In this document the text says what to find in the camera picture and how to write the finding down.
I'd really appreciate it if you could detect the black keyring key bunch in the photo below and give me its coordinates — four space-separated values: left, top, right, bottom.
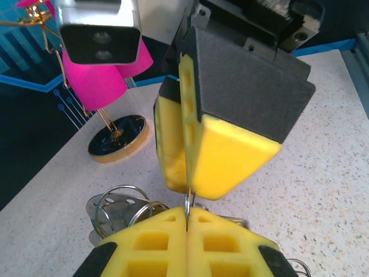
85 184 312 277

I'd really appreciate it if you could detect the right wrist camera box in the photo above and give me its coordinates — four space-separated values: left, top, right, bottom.
59 0 142 66

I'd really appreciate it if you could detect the aluminium side rail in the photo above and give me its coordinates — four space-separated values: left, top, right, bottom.
341 30 369 98

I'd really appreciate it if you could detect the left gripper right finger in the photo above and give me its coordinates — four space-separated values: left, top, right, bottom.
186 207 301 277

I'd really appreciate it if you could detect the gold wire glass rack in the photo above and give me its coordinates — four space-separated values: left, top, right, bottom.
0 0 150 164

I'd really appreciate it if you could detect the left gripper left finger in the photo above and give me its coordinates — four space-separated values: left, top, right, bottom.
71 205 189 277

